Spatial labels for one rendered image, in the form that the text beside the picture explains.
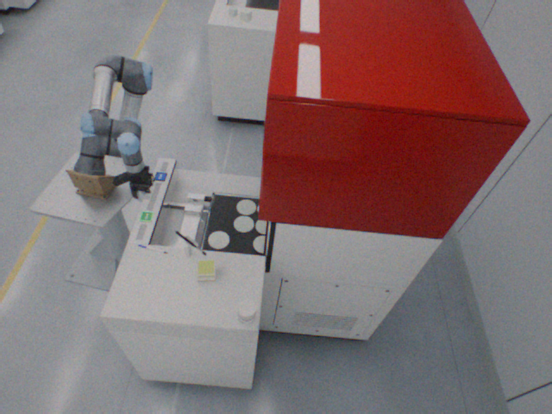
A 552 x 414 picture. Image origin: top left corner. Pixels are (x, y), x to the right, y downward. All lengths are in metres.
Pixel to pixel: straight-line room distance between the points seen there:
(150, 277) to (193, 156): 1.98
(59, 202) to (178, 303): 0.95
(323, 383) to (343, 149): 1.68
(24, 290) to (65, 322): 0.39
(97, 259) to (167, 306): 1.42
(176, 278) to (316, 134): 0.88
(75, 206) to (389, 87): 1.66
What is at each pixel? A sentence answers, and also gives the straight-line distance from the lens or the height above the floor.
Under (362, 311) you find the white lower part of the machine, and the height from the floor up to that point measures 0.49.
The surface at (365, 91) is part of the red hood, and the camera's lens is 1.18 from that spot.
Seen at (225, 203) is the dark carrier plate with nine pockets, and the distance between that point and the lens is 2.00.
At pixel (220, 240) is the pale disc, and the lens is 1.86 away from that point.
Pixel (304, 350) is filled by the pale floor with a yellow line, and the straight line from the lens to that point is 2.61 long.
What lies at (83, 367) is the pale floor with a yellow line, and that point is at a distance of 2.71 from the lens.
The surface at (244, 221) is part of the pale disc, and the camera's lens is 1.92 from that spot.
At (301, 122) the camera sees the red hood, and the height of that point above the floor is 1.73.
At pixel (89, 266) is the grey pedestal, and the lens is 2.99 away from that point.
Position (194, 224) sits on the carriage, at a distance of 1.95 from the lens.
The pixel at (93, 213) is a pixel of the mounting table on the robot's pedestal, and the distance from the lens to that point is 2.18.
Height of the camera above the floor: 2.45
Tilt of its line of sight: 51 degrees down
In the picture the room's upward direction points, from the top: 7 degrees clockwise
